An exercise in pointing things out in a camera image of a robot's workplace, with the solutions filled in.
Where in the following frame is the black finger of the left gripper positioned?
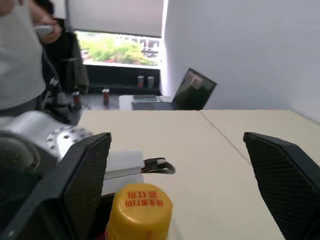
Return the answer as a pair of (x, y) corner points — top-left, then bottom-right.
(144, 157), (167, 165)
(141, 163), (177, 175)

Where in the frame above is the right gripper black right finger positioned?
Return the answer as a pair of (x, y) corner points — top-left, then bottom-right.
(243, 131), (320, 240)

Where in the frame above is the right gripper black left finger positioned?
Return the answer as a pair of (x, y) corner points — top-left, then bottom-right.
(0, 131), (113, 240)

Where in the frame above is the brown drink bottle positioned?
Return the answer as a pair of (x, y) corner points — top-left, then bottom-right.
(104, 183), (174, 240)

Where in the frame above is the person's hand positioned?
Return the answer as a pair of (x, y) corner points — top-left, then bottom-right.
(37, 14), (64, 45)

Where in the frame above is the grey flat pad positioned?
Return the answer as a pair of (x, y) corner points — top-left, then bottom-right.
(132, 94), (163, 103)

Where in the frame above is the black open laptop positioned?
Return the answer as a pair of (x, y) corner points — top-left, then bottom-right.
(131, 67), (218, 111)

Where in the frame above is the black window sill bench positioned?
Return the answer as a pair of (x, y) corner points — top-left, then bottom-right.
(83, 64), (161, 96)

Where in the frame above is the black bag with white print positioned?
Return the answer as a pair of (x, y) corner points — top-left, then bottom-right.
(37, 53), (78, 123)

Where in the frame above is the window with green view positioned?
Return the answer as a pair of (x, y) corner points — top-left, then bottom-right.
(74, 29), (164, 67)

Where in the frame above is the person in white shirt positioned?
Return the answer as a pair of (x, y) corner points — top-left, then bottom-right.
(0, 0), (49, 117)

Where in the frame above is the grey roller blind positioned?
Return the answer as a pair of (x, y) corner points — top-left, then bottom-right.
(66, 0), (166, 39)

